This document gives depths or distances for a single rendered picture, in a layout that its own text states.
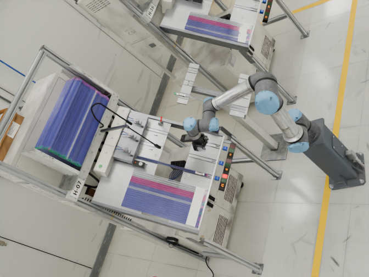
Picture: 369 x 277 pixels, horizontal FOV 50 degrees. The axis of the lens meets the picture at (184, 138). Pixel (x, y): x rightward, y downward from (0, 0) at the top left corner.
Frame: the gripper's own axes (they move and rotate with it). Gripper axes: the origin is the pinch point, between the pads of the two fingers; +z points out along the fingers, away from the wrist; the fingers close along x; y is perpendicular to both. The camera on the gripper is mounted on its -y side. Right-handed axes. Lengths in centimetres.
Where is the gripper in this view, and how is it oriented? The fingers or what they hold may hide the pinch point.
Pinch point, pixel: (199, 149)
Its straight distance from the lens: 248.7
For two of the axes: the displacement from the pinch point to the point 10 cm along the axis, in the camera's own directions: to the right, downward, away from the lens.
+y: 9.2, 1.3, -3.6
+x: 2.8, -8.8, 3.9
